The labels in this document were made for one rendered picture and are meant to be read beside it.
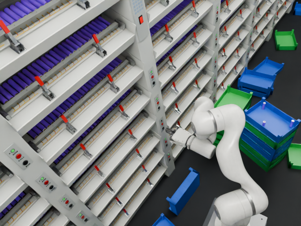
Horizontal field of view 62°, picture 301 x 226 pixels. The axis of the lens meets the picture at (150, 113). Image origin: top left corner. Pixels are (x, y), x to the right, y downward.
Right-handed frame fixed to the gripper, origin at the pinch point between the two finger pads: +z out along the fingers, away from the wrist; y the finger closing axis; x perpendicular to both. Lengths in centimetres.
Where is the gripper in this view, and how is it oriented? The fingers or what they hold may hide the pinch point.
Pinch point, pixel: (168, 130)
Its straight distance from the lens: 161.1
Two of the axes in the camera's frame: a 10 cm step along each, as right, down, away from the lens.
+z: -7.8, -3.7, 5.0
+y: 6.0, -6.6, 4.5
